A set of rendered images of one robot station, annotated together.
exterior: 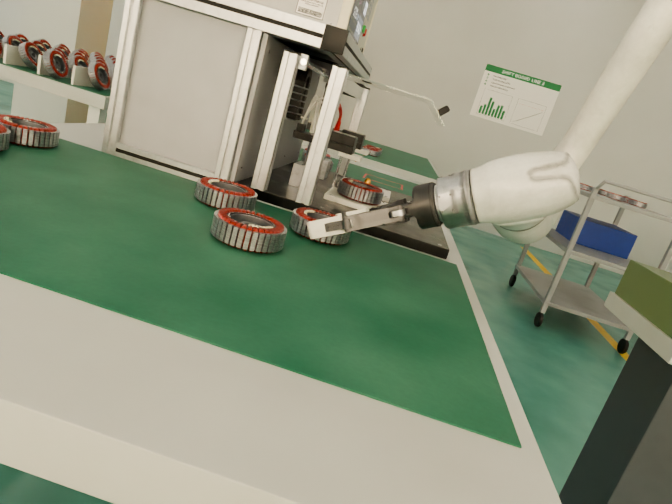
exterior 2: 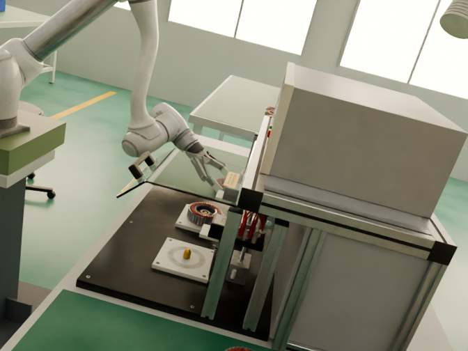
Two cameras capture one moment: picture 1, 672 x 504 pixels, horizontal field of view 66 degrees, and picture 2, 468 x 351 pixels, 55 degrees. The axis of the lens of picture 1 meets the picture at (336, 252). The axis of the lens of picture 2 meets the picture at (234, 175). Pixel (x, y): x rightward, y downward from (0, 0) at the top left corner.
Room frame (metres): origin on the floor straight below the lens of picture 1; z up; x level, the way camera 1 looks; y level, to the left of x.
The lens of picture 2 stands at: (2.54, 0.03, 1.46)
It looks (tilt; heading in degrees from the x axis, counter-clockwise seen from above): 21 degrees down; 179
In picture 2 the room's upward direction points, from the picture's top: 15 degrees clockwise
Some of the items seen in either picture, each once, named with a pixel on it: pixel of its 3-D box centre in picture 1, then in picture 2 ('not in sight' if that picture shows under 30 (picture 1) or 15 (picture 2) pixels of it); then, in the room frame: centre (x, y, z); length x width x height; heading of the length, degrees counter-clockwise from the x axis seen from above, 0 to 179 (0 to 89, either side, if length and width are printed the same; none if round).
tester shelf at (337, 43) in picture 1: (278, 38); (332, 170); (1.39, 0.30, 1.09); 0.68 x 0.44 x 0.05; 177
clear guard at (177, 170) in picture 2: (391, 100); (202, 185); (1.57, -0.03, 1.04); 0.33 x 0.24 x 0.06; 87
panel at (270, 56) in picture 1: (285, 113); (290, 219); (1.38, 0.23, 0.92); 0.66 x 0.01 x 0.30; 177
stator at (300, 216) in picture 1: (320, 225); not in sight; (0.91, 0.04, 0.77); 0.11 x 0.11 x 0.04
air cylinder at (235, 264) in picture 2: (319, 167); (238, 267); (1.50, 0.12, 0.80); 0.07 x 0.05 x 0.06; 177
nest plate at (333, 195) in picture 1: (357, 201); (203, 221); (1.25, -0.01, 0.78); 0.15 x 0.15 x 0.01; 87
